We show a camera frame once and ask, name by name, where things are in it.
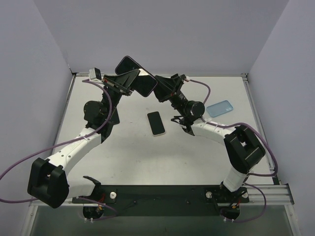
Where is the aluminium table frame rail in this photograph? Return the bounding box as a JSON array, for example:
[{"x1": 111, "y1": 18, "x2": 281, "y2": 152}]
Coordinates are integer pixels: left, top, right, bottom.
[{"x1": 29, "y1": 72, "x2": 295, "y2": 207}]

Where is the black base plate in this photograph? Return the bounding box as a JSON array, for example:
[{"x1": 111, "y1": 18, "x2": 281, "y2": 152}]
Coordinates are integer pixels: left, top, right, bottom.
[{"x1": 72, "y1": 185, "x2": 249, "y2": 217}]

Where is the phone in white case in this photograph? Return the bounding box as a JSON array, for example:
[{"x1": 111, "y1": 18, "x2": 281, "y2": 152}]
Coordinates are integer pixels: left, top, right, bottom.
[{"x1": 147, "y1": 111, "x2": 165, "y2": 136}]

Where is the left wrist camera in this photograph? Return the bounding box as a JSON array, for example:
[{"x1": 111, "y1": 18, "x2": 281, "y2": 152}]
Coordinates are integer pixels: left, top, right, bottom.
[{"x1": 89, "y1": 67, "x2": 102, "y2": 81}]

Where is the light blue phone case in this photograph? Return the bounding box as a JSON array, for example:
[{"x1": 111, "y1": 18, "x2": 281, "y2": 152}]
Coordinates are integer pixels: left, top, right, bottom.
[{"x1": 206, "y1": 100, "x2": 233, "y2": 118}]

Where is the black smartphone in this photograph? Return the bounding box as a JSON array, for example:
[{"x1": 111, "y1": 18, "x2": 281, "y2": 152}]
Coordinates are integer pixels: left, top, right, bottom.
[{"x1": 108, "y1": 109, "x2": 120, "y2": 125}]

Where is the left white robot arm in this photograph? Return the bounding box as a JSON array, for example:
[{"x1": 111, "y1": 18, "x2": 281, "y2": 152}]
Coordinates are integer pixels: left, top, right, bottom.
[{"x1": 27, "y1": 68, "x2": 141, "y2": 208}]

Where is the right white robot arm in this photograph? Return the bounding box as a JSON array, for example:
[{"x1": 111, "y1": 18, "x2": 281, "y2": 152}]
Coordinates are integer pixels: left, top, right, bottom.
[{"x1": 154, "y1": 74, "x2": 266, "y2": 192}]

